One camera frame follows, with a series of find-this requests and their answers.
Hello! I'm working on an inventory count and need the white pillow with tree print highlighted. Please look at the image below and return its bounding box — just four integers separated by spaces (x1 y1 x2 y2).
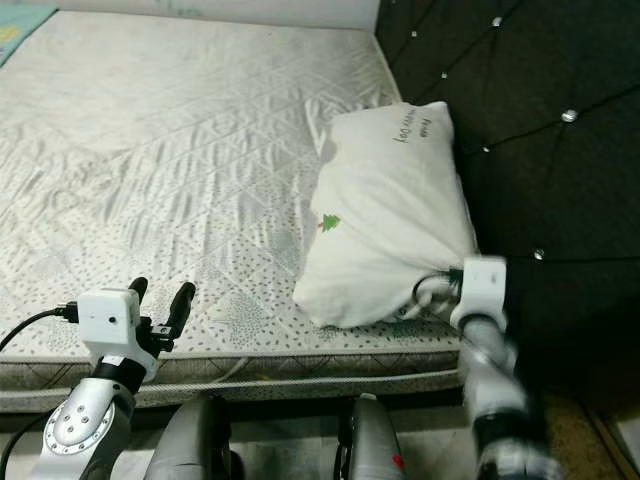
293 100 479 329

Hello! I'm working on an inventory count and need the silver robot left leg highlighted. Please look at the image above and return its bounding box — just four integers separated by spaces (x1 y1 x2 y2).
145 395 246 480

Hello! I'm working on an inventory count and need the silver robot leg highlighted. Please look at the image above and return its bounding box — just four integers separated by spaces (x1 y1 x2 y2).
335 393 406 480
145 395 246 480

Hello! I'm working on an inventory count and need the white quilted mattress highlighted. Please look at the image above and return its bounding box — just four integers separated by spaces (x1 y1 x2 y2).
0 10 491 416

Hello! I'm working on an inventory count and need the silver robot right leg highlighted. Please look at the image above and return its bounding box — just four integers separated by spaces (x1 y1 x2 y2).
335 393 406 480

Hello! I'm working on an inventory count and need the teal blanket with colourful shapes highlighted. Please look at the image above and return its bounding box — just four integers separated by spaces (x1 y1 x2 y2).
0 3 58 66

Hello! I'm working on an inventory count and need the black tufted headboard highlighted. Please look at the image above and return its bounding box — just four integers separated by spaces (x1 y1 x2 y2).
373 0 640 401

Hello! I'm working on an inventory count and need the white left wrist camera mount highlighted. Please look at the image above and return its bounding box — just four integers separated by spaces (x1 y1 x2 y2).
78 288 159 381

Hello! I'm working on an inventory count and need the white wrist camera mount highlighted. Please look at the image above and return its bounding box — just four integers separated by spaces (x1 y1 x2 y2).
78 288 159 381
450 256 509 333

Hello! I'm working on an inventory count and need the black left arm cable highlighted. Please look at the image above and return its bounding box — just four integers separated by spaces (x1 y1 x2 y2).
0 300 81 480

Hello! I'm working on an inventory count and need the dark bed frame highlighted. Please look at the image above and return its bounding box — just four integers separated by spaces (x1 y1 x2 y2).
0 388 471 436

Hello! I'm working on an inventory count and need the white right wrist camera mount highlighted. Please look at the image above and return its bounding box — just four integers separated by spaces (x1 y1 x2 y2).
450 256 509 333

